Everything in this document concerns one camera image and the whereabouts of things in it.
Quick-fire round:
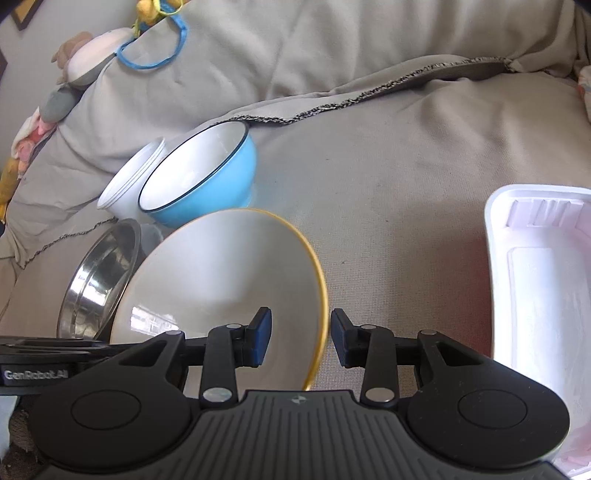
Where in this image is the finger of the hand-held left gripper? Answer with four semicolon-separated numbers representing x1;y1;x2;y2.
0;345;123;358
0;336;107;347

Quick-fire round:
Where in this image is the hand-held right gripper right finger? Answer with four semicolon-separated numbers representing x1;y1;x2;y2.
331;308;492;409

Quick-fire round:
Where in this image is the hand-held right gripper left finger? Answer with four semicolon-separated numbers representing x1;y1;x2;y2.
108;307;273;409

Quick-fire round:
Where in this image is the white bowl with yellow rim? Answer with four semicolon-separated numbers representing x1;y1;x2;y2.
109;209;329;393

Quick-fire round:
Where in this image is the white plastic bowl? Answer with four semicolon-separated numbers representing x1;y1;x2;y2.
97;137;167;221

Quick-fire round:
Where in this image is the stainless steel bowl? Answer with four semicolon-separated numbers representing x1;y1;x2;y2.
56;218;162;340

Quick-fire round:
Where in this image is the light blue bowl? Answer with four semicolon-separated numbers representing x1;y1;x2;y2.
137;121;257;229

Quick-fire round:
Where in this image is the pink printed soft toy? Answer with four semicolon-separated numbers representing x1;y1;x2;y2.
11;108;58;162

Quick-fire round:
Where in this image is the white foam tray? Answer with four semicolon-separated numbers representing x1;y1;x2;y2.
483;184;591;478

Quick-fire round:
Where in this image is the grey plush toy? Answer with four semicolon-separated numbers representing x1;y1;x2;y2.
39;85;84;123

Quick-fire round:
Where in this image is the grey cloth with frayed hem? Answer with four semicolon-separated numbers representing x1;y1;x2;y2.
0;0;591;278

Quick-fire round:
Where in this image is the white and pink plush toy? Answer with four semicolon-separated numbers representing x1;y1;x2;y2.
53;28;134;88

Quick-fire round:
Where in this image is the blue elastic ring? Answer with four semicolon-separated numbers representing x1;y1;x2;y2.
116;4;189;71

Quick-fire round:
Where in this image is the dark picture frame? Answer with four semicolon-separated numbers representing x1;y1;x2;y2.
11;0;44;31

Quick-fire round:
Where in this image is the yellow plush with green string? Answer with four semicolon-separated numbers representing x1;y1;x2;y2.
134;0;178;33

